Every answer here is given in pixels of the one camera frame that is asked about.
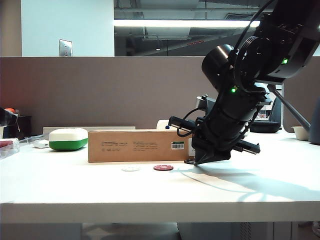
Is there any dark grey watering can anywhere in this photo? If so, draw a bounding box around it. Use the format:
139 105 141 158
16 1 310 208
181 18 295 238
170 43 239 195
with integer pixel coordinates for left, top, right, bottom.
267 84 320 146

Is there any red poker chip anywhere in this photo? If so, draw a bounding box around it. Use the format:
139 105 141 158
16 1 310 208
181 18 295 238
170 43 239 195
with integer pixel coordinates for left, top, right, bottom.
153 164 174 172

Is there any small white earbud case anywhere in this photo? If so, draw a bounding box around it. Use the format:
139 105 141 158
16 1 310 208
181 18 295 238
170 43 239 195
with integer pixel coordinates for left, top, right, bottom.
33 139 50 149

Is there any wide grey desk partition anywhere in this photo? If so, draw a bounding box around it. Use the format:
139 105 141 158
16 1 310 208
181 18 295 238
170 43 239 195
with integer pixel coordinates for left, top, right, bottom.
0 56 221 136

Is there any white poker chip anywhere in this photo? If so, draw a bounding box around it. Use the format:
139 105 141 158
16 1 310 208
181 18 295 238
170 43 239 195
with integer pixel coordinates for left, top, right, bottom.
121 165 141 173

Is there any narrow grey desk partition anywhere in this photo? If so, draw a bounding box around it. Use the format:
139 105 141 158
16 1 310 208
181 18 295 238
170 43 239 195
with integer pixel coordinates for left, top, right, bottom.
282 59 320 133

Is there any dark office chair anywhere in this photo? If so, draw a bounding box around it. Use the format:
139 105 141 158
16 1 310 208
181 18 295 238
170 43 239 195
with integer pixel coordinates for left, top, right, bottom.
268 96 283 123

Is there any metal wall plate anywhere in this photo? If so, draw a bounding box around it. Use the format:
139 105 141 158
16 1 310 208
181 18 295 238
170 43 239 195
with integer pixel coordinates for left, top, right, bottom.
58 39 73 57

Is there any green and white case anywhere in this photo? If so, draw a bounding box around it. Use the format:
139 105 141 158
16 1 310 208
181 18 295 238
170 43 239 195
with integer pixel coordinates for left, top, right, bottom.
48 127 89 152

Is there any ceiling light strip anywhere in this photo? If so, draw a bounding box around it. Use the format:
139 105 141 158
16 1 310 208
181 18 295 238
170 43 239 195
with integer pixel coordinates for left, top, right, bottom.
113 19 261 28

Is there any black cup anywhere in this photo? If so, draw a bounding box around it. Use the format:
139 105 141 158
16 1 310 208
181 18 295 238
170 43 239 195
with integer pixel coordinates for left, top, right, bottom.
15 115 33 138

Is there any black round zip case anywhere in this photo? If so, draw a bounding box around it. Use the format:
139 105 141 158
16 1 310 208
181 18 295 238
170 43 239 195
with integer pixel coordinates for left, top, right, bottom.
249 120 282 134

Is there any black and orange object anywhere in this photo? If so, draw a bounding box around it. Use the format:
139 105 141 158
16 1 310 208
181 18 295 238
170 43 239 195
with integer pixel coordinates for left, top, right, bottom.
0 107 20 126

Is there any brown cardboard box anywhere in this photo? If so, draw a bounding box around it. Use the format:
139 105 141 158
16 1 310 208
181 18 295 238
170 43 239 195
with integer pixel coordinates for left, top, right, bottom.
87 128 198 163

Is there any white die with blue dot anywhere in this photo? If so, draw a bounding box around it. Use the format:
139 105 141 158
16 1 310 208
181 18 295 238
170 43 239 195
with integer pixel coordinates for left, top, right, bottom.
156 119 171 131

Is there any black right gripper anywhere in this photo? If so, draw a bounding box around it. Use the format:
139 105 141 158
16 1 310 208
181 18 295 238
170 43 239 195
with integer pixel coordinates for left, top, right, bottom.
168 98 261 166

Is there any beige paper cup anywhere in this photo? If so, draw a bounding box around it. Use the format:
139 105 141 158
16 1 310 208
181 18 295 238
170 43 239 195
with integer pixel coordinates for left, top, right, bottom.
291 125 310 141

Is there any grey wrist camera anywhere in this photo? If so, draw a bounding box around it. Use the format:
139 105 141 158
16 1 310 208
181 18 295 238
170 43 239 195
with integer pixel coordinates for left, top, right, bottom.
196 94 216 111

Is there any clear plastic chip box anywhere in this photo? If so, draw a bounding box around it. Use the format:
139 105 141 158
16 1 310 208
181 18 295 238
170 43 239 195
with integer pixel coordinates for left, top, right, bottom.
0 138 20 161

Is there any black camera cable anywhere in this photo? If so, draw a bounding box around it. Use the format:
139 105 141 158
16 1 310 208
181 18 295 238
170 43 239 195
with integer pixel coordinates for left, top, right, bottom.
176 107 204 137

